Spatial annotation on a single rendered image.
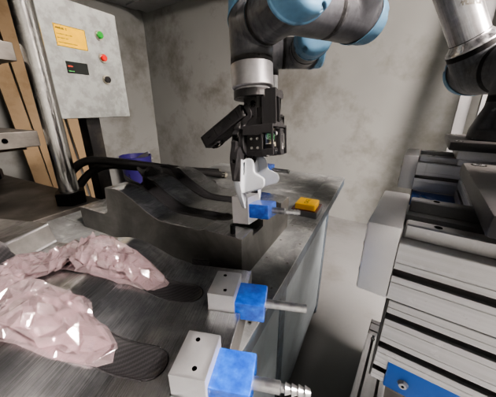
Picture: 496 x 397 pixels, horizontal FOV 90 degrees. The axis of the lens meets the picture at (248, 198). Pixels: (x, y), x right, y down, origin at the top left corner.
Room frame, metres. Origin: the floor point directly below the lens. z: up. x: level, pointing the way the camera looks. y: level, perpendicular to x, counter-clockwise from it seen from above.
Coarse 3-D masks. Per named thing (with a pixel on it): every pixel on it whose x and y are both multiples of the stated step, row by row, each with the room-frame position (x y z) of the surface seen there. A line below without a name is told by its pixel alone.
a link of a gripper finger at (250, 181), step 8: (248, 160) 0.45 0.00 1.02; (248, 168) 0.44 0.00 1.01; (248, 176) 0.44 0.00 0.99; (256, 176) 0.43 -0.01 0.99; (240, 184) 0.43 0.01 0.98; (248, 184) 0.43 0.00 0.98; (256, 184) 0.43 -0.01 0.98; (264, 184) 0.42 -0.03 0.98; (240, 192) 0.43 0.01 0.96; (248, 192) 0.43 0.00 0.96; (240, 200) 0.43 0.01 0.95
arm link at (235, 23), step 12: (228, 0) 0.50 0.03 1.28; (240, 0) 0.48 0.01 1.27; (228, 12) 0.49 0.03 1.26; (240, 12) 0.46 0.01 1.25; (228, 24) 0.50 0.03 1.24; (240, 24) 0.46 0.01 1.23; (240, 36) 0.47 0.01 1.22; (252, 36) 0.45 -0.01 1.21; (240, 48) 0.47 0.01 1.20; (252, 48) 0.46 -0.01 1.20; (264, 48) 0.47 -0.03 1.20
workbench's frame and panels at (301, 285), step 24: (336, 192) 0.94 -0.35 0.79; (312, 240) 0.60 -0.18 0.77; (312, 264) 0.89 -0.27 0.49; (288, 288) 0.61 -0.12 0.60; (312, 288) 0.95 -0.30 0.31; (288, 312) 0.62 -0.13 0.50; (312, 312) 1.01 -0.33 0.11; (264, 336) 0.45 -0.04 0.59; (288, 336) 0.64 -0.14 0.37; (264, 360) 0.45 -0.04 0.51; (288, 360) 0.66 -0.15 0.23
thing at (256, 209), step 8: (232, 200) 0.46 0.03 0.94; (248, 200) 0.45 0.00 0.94; (256, 200) 0.47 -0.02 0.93; (264, 200) 0.47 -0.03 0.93; (232, 208) 0.46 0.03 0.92; (240, 208) 0.45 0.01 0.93; (248, 208) 0.44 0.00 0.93; (256, 208) 0.44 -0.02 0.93; (264, 208) 0.43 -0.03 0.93; (272, 208) 0.44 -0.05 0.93; (280, 208) 0.44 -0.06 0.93; (240, 216) 0.45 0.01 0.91; (248, 216) 0.44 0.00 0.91; (256, 216) 0.44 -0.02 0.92; (264, 216) 0.43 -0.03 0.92; (272, 216) 0.44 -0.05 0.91
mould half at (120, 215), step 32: (128, 192) 0.54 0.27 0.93; (192, 192) 0.64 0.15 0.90; (224, 192) 0.67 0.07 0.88; (96, 224) 0.60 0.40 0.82; (128, 224) 0.53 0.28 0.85; (160, 224) 0.48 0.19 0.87; (192, 224) 0.46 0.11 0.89; (224, 224) 0.45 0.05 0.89; (192, 256) 0.45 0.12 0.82; (224, 256) 0.41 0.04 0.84; (256, 256) 0.45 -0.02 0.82
